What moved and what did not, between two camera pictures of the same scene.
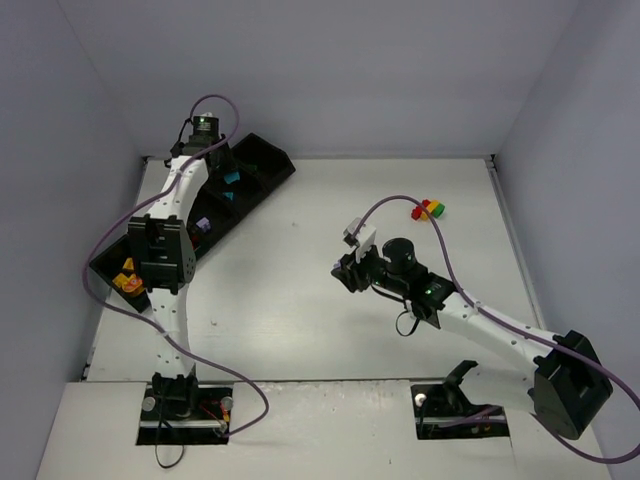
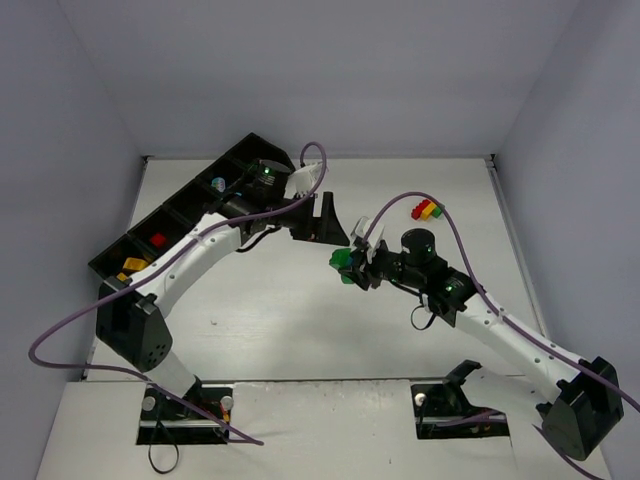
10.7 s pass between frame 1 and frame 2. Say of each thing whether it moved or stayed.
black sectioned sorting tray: stayed
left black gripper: moved
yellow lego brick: stayed
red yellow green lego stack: stayed
